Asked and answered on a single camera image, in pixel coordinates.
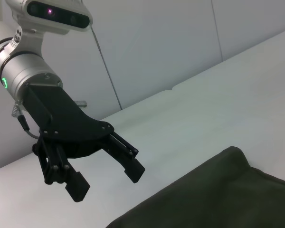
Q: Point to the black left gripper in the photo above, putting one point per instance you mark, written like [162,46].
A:
[61,118]

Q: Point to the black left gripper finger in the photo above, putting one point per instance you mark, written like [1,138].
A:
[127,159]

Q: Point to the dark green FREE! t-shirt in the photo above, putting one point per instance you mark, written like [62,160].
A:
[216,190]

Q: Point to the small silver metal bracket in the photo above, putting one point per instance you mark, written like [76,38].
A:
[82,103]

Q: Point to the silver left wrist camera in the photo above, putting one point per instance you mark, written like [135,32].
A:
[54,14]

